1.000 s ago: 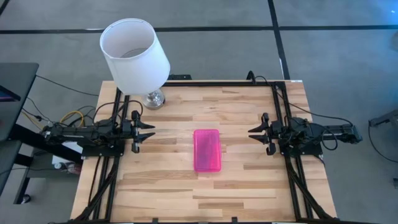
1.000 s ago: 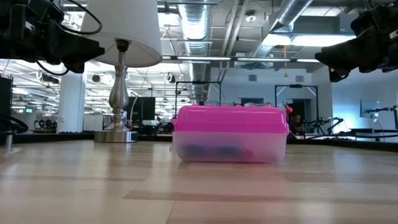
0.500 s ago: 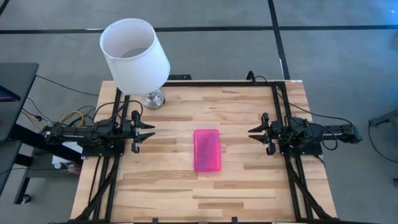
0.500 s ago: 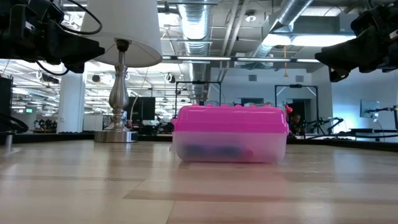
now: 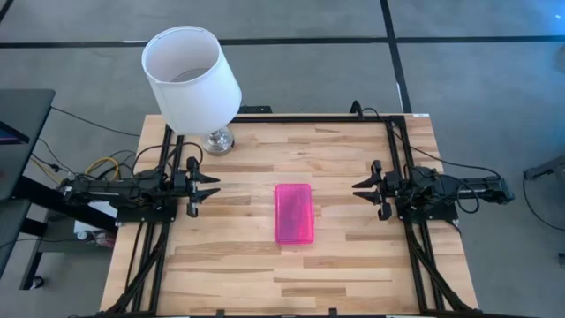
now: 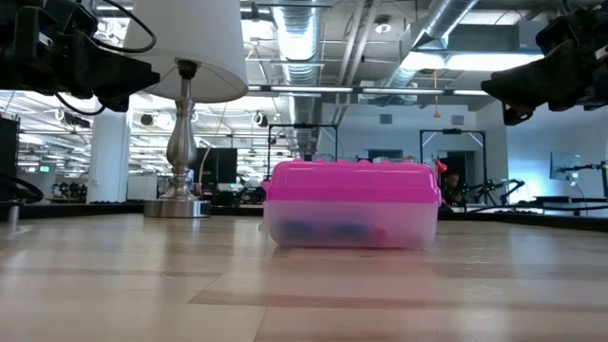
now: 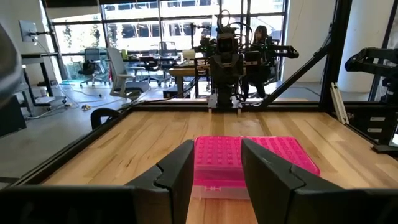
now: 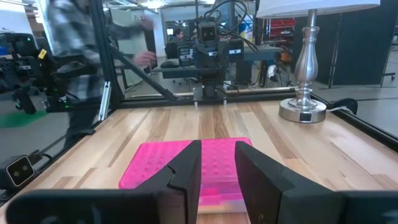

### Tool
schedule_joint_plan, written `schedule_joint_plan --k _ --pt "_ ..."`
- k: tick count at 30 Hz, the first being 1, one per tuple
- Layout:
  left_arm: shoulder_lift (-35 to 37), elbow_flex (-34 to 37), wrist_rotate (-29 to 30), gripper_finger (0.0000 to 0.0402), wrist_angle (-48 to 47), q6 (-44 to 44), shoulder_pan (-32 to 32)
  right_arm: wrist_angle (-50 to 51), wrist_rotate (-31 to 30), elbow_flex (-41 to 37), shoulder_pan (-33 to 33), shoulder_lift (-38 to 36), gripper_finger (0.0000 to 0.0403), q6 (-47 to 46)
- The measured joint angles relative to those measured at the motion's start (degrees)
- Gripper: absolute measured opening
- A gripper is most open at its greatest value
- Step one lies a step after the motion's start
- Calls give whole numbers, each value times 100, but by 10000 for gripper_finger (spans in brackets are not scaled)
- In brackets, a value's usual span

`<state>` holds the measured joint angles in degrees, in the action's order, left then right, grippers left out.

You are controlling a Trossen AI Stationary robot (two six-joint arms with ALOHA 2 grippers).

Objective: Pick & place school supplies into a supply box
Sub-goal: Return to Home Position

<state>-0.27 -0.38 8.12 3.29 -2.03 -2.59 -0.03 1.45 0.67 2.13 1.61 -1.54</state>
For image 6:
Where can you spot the person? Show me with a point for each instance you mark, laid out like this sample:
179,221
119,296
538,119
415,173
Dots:
451,190

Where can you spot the silver table post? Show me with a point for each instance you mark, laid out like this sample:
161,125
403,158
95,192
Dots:
14,216

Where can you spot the pink plastic box lid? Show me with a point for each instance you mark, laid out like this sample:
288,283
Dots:
351,183

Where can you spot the ceiling light strip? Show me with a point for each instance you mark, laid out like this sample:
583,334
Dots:
403,91
470,93
311,89

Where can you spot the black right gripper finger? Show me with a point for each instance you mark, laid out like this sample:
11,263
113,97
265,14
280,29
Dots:
515,115
537,78

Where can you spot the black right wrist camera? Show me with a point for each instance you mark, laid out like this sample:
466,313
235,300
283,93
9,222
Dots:
558,28

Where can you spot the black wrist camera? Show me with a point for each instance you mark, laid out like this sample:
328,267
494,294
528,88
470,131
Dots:
558,28
71,16

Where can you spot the clear plastic supply box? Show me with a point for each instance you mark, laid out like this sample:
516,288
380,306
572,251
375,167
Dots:
351,223

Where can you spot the wall monitor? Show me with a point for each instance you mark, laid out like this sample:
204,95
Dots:
565,166

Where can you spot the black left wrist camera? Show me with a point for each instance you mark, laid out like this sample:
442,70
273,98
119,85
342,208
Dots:
71,16

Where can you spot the white shade silver table lamp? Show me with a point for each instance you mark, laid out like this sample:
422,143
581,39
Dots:
190,47

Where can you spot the black cabinet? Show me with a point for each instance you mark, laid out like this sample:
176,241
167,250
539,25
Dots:
8,159

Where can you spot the black background rig frame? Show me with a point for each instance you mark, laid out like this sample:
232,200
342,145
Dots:
301,126
452,131

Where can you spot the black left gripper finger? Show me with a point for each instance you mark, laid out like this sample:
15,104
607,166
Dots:
114,103
114,66

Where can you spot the black aluminium rig frame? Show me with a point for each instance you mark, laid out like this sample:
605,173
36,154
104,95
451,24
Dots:
522,219

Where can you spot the silver ceiling duct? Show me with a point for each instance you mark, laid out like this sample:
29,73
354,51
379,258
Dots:
299,57
423,43

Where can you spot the round ceiling sensor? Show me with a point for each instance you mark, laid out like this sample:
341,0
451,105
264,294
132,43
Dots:
382,26

